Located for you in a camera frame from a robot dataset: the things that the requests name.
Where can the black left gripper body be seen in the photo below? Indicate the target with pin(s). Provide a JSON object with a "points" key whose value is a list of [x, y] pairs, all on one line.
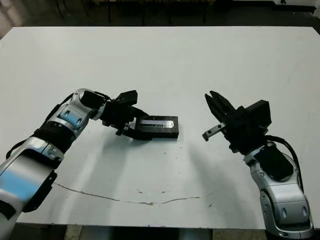
{"points": [[117, 116]]}

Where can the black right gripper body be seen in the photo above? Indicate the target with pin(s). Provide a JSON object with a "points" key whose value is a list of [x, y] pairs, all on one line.
{"points": [[240, 130]]}

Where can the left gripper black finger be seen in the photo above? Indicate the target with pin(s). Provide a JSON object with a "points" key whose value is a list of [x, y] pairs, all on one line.
{"points": [[141, 112], [140, 135]]}

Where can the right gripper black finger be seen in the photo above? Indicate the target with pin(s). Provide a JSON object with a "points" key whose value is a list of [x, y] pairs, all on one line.
{"points": [[223, 103], [215, 110]]}

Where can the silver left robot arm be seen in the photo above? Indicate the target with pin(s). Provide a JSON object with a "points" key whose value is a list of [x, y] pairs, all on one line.
{"points": [[67, 115]]}

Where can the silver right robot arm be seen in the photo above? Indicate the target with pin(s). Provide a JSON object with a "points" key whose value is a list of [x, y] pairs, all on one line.
{"points": [[282, 195]]}

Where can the black chair leg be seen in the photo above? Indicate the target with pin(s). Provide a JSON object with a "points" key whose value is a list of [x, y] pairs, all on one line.
{"points": [[109, 11]]}

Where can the silver grey cylindrical leg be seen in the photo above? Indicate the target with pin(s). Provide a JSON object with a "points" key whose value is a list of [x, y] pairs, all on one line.
{"points": [[197, 233]]}

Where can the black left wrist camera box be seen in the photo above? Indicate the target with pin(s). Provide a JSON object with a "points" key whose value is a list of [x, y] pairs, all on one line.
{"points": [[127, 98]]}

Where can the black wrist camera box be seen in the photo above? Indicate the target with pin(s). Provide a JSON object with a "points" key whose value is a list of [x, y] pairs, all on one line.
{"points": [[127, 98], [260, 113]]}

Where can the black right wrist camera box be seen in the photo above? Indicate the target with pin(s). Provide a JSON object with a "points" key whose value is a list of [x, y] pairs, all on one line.
{"points": [[260, 113]]}

